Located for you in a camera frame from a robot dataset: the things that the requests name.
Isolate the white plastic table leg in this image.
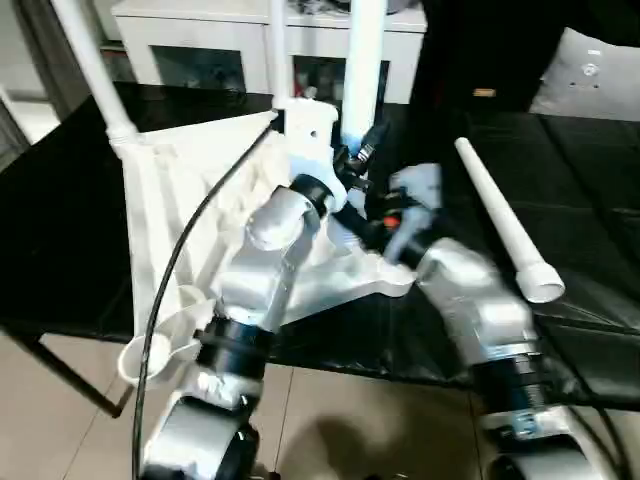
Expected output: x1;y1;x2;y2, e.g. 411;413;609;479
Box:
453;136;567;305
338;0;391;241
51;0;145;147
267;0;293;112

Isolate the white plastic table top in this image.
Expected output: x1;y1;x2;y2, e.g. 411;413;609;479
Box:
111;106;420;390

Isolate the black cabinet with yellow label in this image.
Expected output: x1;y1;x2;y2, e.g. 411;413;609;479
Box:
413;0;567;115

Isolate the black work mat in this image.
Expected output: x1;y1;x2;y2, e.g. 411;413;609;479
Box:
0;79;640;407

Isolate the white glass-door cabinet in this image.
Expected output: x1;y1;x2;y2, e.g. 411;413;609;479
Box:
108;0;430;105

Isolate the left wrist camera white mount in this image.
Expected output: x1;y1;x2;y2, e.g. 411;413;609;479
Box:
281;96;347;212

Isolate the black table frame leg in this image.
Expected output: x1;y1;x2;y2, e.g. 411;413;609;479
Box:
0;323;127;420

